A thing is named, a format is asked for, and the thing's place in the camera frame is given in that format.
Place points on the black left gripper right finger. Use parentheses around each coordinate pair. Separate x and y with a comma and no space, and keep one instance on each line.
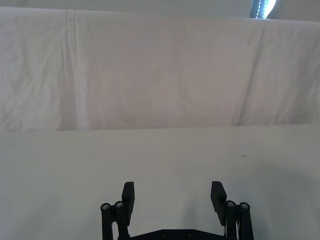
(218,200)

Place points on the white wrinkled backdrop cloth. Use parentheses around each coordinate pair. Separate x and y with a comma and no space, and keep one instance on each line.
(150,75)

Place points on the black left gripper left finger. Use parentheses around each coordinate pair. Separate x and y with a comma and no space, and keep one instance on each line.
(128,200)

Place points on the white curtain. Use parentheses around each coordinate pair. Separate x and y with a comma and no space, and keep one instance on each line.
(150,5)

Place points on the white table cloth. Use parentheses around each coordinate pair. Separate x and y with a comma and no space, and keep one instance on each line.
(150,160)

